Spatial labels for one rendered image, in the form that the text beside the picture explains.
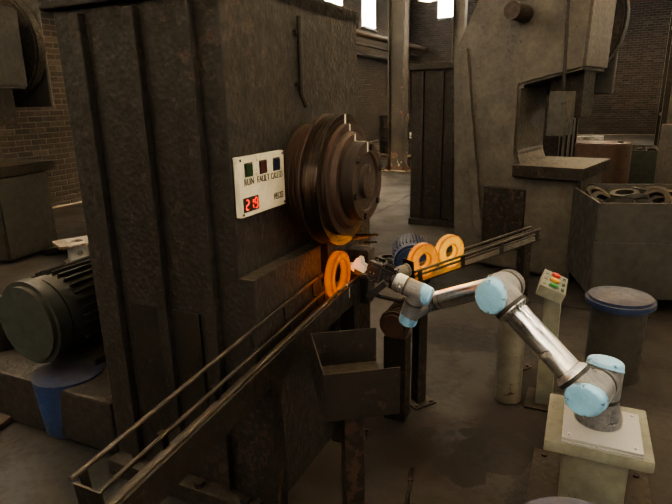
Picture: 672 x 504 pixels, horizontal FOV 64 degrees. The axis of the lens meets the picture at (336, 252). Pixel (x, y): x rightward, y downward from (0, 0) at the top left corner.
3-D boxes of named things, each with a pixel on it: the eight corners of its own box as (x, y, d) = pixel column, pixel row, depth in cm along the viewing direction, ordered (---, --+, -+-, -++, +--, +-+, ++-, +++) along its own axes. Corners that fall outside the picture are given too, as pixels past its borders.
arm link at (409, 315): (424, 322, 218) (432, 300, 213) (408, 331, 210) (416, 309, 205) (409, 312, 222) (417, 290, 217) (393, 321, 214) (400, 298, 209)
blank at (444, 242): (432, 238, 241) (437, 240, 238) (458, 230, 248) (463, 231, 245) (434, 270, 246) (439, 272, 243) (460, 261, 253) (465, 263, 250)
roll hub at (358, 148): (340, 227, 185) (338, 144, 177) (370, 211, 209) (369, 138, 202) (355, 228, 183) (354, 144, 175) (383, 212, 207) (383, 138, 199)
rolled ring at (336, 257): (350, 245, 211) (343, 245, 213) (331, 258, 195) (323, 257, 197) (351, 290, 216) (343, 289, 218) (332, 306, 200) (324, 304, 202)
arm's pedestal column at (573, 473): (646, 477, 203) (655, 416, 196) (658, 556, 168) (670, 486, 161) (534, 451, 219) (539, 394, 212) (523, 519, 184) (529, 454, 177)
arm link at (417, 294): (424, 311, 205) (431, 293, 201) (398, 299, 208) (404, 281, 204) (430, 302, 211) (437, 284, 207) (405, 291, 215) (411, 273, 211)
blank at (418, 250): (405, 246, 234) (409, 248, 231) (432, 238, 241) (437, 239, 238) (407, 279, 239) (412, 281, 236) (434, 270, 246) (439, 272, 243)
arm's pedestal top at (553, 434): (644, 420, 194) (645, 410, 193) (653, 474, 166) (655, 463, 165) (549, 401, 207) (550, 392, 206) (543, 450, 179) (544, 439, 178)
